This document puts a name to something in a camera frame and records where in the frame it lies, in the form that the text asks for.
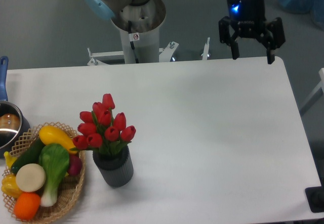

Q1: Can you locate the cream round onion slice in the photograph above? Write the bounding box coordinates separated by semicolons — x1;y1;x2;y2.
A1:
16;163;46;192

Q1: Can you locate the black box at table edge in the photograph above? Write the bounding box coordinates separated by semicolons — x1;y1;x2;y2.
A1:
305;187;323;213

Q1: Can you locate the yellow banana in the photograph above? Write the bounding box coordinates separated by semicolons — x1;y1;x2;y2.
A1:
4;151;17;169

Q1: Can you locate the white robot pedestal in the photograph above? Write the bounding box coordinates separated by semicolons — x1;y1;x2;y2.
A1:
87;26;211;66

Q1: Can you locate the red radish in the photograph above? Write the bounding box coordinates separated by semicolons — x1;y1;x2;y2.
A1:
67;155;83;176

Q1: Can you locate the dark green cucumber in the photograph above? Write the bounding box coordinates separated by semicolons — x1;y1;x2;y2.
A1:
11;138;45;174

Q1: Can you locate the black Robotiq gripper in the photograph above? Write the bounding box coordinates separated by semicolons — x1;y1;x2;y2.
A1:
218;0;286;64

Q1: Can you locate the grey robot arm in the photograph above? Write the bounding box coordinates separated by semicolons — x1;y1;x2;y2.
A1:
85;0;286;64

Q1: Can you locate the red tulip bouquet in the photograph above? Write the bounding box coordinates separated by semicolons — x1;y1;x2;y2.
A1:
72;94;136;158

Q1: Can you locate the green bok choy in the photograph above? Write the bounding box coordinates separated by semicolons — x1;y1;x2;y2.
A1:
38;143;69;207

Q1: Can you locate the woven wicker basket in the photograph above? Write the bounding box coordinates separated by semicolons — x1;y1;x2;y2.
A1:
1;122;86;223

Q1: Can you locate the white furniture frame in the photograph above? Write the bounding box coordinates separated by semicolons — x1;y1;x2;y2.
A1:
299;68;323;116

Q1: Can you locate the yellow bell pepper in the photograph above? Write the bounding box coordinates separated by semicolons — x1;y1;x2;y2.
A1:
1;173;23;199

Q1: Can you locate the orange fruit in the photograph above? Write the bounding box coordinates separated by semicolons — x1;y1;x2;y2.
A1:
13;192;41;220

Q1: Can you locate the blue-handled saucepan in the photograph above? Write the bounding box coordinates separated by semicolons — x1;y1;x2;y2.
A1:
1;56;30;159

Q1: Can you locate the grey ribbed vase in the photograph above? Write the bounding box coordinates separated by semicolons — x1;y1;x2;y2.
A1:
93;147;134;188

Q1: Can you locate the yellow squash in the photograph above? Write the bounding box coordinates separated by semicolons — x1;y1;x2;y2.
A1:
38;125;77;155

